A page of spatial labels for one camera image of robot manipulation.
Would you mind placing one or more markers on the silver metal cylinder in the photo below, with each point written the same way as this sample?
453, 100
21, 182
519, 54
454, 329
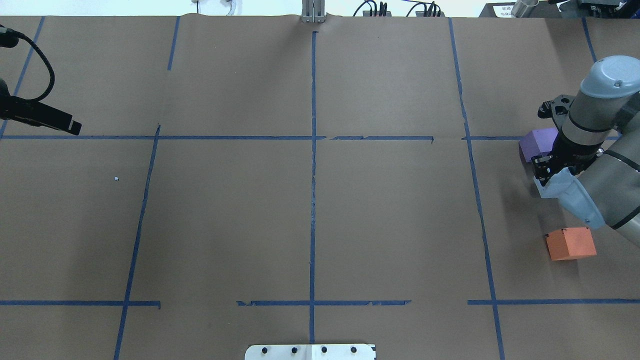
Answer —
523, 8

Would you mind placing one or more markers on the light blue foam block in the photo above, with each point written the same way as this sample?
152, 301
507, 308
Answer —
554, 187

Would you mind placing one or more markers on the purple block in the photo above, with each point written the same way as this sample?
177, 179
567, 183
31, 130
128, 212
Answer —
537, 142

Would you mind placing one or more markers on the white camera pole base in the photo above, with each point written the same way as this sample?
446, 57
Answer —
332, 351

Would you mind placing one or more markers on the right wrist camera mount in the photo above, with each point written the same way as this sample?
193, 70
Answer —
557, 110

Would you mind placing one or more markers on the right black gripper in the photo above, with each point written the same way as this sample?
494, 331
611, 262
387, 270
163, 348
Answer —
575, 149

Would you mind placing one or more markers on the aluminium frame post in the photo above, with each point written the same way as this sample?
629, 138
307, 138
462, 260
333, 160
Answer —
313, 11

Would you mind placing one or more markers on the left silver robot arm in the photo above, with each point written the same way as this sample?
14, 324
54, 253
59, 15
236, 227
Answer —
4, 91

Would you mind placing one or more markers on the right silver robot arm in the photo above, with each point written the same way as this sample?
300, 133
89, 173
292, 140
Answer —
593, 167

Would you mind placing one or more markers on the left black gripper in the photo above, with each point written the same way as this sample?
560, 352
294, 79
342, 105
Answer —
50, 118

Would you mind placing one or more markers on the orange block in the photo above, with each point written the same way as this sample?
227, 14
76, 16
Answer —
570, 243

